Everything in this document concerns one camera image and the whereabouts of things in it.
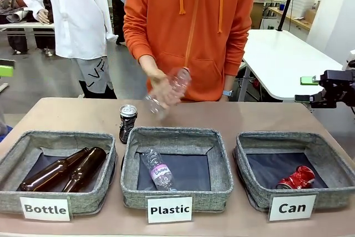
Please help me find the person's right forearm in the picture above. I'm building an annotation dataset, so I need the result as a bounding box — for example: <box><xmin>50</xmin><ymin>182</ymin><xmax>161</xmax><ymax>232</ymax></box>
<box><xmin>138</xmin><ymin>53</ymin><xmax>160</xmax><ymax>79</ymax></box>

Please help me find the white background table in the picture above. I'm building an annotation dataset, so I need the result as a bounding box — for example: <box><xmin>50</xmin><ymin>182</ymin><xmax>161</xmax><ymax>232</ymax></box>
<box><xmin>0</xmin><ymin>22</ymin><xmax>56</xmax><ymax>33</ymax></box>

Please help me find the large white table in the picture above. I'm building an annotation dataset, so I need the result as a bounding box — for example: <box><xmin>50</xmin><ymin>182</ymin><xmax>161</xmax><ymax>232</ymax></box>
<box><xmin>237</xmin><ymin>28</ymin><xmax>345</xmax><ymax>102</ymax></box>

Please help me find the white Can label sign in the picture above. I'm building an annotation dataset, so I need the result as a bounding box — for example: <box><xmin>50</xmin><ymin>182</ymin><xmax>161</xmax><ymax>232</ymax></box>
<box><xmin>267</xmin><ymin>194</ymin><xmax>318</xmax><ymax>222</ymax></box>

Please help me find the black tripod pole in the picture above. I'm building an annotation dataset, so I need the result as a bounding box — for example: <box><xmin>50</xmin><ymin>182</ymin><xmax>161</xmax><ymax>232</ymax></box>
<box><xmin>277</xmin><ymin>0</ymin><xmax>301</xmax><ymax>32</ymax></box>

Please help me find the stack of white boxes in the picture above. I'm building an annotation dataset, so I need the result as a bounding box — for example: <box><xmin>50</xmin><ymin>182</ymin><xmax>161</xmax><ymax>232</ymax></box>
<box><xmin>291</xmin><ymin>0</ymin><xmax>321</xmax><ymax>17</ymax></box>

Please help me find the white Bottle label sign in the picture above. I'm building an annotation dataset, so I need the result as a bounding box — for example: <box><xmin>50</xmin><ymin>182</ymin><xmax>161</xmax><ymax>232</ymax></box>
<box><xmin>19</xmin><ymin>195</ymin><xmax>71</xmax><ymax>222</ymax></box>

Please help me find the clear unlabelled plastic bottle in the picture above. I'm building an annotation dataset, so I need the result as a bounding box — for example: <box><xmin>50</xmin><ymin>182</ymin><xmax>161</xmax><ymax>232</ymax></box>
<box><xmin>142</xmin><ymin>66</ymin><xmax>192</xmax><ymax>118</ymax></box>

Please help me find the person in orange hoodie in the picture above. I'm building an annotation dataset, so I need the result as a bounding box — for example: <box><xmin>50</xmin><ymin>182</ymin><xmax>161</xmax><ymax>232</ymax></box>
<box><xmin>123</xmin><ymin>0</ymin><xmax>257</xmax><ymax>103</ymax></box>

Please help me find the grey basket labelled Can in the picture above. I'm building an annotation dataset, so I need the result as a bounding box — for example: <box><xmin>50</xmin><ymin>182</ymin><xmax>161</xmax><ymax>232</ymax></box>
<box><xmin>235</xmin><ymin>132</ymin><xmax>355</xmax><ymax>212</ymax></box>

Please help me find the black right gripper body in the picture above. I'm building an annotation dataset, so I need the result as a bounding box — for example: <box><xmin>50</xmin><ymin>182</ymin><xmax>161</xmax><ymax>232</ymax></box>
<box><xmin>326</xmin><ymin>69</ymin><xmax>355</xmax><ymax>108</ymax></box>

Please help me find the grey basket labelled Plastic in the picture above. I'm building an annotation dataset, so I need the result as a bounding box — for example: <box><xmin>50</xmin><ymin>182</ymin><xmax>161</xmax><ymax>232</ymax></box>
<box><xmin>120</xmin><ymin>126</ymin><xmax>235</xmax><ymax>213</ymax></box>

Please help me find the mannequin in white shirt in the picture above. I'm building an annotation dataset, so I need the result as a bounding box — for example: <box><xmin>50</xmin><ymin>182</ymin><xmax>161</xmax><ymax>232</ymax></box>
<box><xmin>21</xmin><ymin>0</ymin><xmax>118</xmax><ymax>99</ymax></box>

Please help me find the brown glass bottle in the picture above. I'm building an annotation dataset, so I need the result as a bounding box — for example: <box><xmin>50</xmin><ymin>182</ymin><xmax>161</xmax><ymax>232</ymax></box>
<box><xmin>62</xmin><ymin>147</ymin><xmax>108</xmax><ymax>194</ymax></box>
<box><xmin>18</xmin><ymin>147</ymin><xmax>91</xmax><ymax>193</ymax></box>

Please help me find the person's left forearm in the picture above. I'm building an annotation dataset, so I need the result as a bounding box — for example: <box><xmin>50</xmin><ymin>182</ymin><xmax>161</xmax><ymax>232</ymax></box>
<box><xmin>222</xmin><ymin>74</ymin><xmax>234</xmax><ymax>92</ymax></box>

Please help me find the crushed black can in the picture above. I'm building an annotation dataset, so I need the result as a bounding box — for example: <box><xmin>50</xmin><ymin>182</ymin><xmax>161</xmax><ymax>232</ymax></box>
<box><xmin>119</xmin><ymin>104</ymin><xmax>138</xmax><ymax>144</ymax></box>

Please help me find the wooden background desk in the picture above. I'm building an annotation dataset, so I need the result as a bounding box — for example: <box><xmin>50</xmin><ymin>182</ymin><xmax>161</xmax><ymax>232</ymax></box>
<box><xmin>268</xmin><ymin>6</ymin><xmax>313</xmax><ymax>32</ymax></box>

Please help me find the grey basket labelled Bottle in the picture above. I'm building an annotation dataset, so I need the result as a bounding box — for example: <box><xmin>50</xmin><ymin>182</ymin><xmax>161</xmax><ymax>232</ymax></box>
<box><xmin>0</xmin><ymin>129</ymin><xmax>117</xmax><ymax>215</ymax></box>

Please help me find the crushed red can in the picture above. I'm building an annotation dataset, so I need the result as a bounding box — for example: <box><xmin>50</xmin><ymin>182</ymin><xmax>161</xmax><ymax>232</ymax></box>
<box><xmin>275</xmin><ymin>165</ymin><xmax>316</xmax><ymax>190</ymax></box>

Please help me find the person's right hand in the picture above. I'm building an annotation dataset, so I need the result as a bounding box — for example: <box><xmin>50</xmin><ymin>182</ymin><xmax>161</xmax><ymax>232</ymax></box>
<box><xmin>146</xmin><ymin>68</ymin><xmax>181</xmax><ymax>110</ymax></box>

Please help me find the clear bottle with purple label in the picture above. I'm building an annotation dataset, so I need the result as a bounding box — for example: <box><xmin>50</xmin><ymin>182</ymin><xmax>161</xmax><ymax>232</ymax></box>
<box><xmin>140</xmin><ymin>146</ymin><xmax>178</xmax><ymax>193</ymax></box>

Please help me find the white Plastic label sign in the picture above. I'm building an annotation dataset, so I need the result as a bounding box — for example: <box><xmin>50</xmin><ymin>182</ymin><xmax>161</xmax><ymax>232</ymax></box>
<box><xmin>146</xmin><ymin>195</ymin><xmax>194</xmax><ymax>224</ymax></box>

